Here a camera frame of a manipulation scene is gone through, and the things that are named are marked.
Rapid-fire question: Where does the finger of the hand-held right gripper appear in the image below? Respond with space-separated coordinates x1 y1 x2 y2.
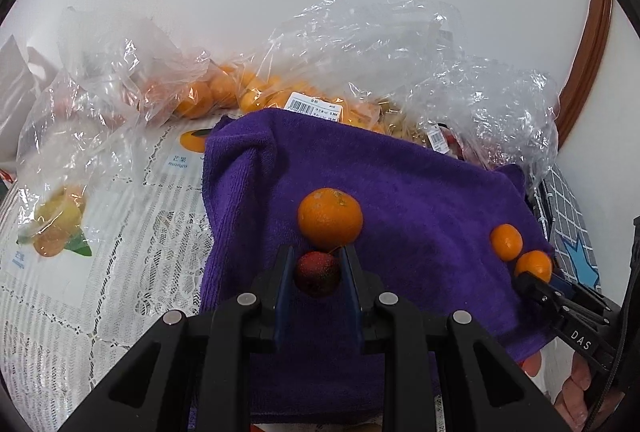
515 272 622 366
549 277 620 322

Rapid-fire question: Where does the clear plastic bag with label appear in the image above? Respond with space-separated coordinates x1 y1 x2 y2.
235 0 476 138

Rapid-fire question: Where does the dark red cherry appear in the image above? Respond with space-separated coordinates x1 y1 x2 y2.
294 251 343 298

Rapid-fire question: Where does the clear crumpled plastic bag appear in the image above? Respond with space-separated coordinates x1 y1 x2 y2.
15 70 143 260

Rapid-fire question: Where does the clear plastic bag with mandarins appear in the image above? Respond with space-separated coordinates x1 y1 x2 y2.
57 6 241 125

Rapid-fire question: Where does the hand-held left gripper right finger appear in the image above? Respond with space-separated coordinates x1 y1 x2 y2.
340 243 572 432

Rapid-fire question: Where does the small mandarin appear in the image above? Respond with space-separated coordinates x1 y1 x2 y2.
489 223 524 261
514 250 554 284

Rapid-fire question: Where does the clear plastic bag with red fruit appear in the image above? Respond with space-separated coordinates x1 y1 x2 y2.
400 55 560 190

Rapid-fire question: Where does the pile of bagged mandarins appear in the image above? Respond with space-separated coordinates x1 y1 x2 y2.
142 62 240 119

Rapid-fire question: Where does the purple towel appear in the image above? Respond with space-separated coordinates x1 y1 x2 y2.
189 108 556 425

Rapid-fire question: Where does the brown wooden door frame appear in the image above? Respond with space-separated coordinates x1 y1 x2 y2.
554 0 614 148

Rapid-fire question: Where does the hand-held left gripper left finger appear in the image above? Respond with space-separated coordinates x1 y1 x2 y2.
57 245 297 432

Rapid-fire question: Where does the white lace tablecloth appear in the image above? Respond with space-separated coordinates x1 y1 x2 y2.
0 122 216 418

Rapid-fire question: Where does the person's right hand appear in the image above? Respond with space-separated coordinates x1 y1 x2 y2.
522 352 597 432

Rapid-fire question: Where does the large orange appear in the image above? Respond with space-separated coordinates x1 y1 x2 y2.
297 187 364 251

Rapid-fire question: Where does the mango print white sheet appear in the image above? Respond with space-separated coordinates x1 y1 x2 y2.
144 126 217 189
0 185 128 313

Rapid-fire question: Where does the pile of kumquats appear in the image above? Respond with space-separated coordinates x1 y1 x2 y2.
235 67 388 135

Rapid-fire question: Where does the checked cloth with blue star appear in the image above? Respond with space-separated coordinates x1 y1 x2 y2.
534 163 601 289

